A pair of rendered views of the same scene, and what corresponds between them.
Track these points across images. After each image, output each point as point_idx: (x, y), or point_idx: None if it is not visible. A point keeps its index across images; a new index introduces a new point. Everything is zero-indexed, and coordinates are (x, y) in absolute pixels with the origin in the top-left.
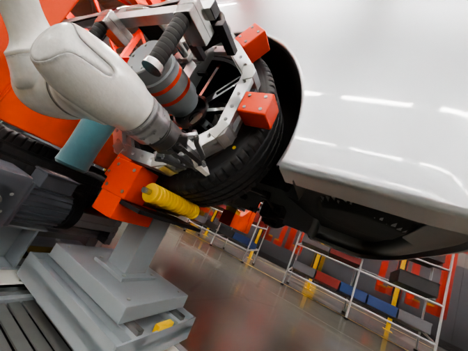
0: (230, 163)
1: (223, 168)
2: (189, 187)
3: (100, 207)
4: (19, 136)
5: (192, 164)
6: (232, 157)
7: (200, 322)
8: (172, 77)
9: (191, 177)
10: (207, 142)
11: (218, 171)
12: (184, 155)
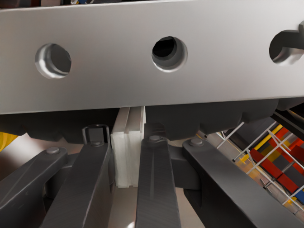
0: (241, 117)
1: (209, 129)
2: (44, 140)
3: None
4: None
5: (114, 185)
6: (262, 101)
7: (7, 170)
8: None
9: (60, 113)
10: (260, 99)
11: (182, 133)
12: (97, 225)
